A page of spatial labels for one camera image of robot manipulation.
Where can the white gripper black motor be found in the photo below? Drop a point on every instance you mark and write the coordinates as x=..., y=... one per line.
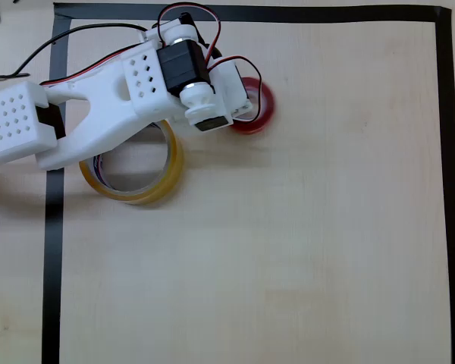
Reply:
x=238, y=99

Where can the small red tape roll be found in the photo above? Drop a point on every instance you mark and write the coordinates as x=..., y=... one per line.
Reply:
x=267, y=104

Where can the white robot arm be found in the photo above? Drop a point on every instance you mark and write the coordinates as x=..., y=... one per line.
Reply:
x=106, y=102

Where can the big yellowish clear tape roll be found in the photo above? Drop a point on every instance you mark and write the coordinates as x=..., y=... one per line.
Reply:
x=167, y=182

